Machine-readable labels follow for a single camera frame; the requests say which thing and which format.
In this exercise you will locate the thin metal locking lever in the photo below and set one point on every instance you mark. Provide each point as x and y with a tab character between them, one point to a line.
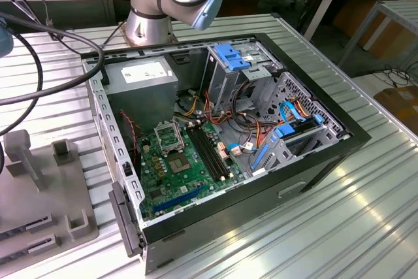
179	135

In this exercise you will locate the perforated grey metal disk bay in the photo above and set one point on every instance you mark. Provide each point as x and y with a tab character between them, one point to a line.
294	91

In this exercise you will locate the green motherboard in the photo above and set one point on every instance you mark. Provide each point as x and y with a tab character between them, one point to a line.
192	177

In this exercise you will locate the blue plastic rail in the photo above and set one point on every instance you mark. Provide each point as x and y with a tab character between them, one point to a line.
260	158

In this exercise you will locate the white metal frame table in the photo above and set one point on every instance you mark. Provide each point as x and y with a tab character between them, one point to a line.
403	9

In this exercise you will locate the grey power supply unit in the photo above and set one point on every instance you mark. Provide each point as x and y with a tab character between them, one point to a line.
143	102

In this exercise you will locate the black RAM slot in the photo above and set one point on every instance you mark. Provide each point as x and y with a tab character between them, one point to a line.
211	151
207	153
203	154
215	150

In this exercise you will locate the CPU socket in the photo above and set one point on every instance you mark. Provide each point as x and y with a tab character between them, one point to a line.
178	164

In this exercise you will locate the grey parts rack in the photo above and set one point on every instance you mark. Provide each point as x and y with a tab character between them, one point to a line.
39	207

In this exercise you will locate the black PC case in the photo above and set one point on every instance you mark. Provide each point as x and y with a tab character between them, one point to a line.
228	223

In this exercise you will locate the brown cardboard box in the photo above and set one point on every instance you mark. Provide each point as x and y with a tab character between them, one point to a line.
352	14
400	106

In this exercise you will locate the blue plastic drive latch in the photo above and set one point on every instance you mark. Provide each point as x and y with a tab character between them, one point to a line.
228	55

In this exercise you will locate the plain grey metal disk bay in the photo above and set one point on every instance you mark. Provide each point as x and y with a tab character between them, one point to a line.
222	83

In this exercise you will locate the blue expansion slot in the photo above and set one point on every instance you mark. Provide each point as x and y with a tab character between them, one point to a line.
179	199

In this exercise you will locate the blue disk carrier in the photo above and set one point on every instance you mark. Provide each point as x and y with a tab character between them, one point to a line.
283	131

